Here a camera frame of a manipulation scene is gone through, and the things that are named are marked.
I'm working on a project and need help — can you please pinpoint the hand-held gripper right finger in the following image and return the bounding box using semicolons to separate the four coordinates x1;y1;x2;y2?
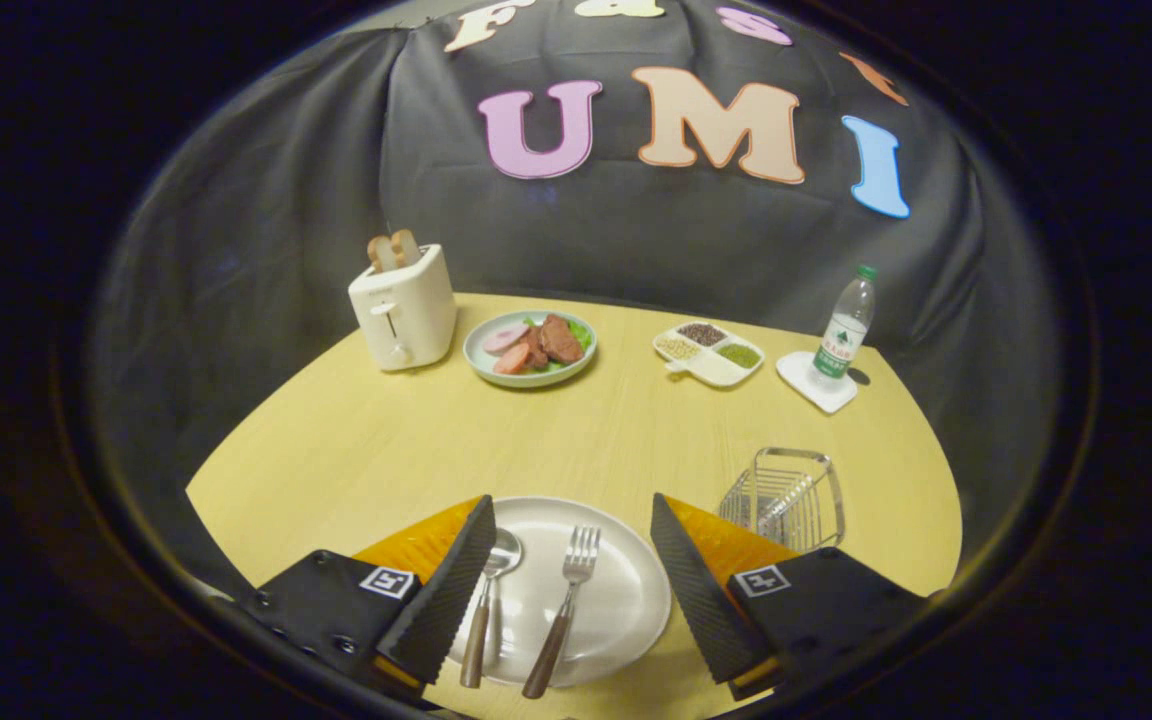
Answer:
650;492;927;701

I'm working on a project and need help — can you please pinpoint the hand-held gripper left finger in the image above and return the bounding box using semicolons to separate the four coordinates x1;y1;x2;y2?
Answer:
236;494;498;701

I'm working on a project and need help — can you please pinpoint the wooden handled spoon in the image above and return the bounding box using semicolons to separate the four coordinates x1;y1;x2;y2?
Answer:
459;527;525;690

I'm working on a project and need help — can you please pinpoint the wooden handled fork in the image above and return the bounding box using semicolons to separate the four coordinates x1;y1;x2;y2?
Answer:
522;525;602;700

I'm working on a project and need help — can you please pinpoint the white round plate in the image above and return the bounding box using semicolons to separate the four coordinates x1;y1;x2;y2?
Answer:
446;496;673;689

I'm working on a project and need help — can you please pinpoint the white divided dish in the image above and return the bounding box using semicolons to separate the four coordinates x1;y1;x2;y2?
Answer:
652;321;766;388

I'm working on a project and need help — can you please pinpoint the pale green plate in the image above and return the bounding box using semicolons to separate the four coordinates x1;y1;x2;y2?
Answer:
463;310;598;389

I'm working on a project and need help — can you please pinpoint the white square coaster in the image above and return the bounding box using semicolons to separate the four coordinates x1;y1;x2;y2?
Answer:
776;350;859;415

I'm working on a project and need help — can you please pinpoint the brown meat slice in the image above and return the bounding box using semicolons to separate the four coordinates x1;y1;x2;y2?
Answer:
536;314;585;365

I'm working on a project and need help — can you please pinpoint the green lettuce leaf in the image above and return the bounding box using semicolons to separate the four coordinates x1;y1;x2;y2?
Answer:
526;318;593;371

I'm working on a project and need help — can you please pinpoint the white toaster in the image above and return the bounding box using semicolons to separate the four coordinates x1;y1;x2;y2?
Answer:
348;244;458;373

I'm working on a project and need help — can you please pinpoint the clear plastic water bottle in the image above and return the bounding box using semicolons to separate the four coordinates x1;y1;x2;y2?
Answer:
813;264;879;391

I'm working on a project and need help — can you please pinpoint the metal wire basket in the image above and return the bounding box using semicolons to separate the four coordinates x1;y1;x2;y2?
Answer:
717;447;846;554

